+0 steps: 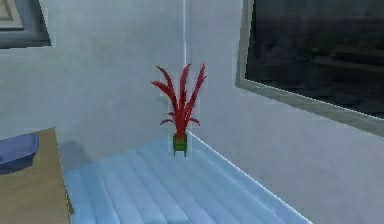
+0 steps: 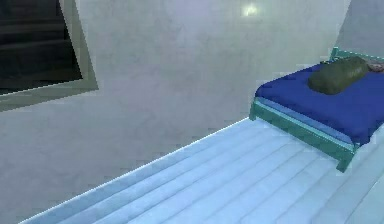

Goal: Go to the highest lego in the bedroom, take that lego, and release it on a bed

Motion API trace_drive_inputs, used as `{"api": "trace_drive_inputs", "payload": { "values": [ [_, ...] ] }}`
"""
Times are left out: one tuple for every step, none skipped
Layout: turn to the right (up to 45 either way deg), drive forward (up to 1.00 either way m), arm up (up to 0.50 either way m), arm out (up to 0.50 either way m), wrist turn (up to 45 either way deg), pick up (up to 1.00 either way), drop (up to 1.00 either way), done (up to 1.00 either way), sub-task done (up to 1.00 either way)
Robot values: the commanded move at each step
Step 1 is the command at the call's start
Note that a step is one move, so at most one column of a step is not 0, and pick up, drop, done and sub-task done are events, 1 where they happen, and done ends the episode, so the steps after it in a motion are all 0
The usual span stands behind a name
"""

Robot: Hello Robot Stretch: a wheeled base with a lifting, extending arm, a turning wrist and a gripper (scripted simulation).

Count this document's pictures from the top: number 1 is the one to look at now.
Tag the red house plant green pot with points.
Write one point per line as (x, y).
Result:
(181, 113)

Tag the grey framed dark window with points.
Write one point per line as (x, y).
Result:
(316, 50)

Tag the blue bowl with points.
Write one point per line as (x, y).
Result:
(15, 153)

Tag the tan wooden table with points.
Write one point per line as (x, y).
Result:
(30, 196)

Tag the grey framed wall picture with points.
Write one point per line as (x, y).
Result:
(23, 23)

